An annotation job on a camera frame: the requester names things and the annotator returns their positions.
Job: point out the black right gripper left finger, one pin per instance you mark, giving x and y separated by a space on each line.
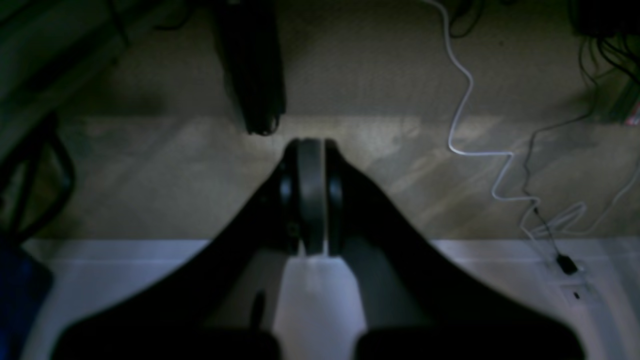
168 320

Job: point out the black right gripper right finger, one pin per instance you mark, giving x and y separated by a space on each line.
418 304

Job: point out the black table leg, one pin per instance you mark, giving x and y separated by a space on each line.
248 37

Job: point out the black chair frame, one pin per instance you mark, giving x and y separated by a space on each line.
29 150

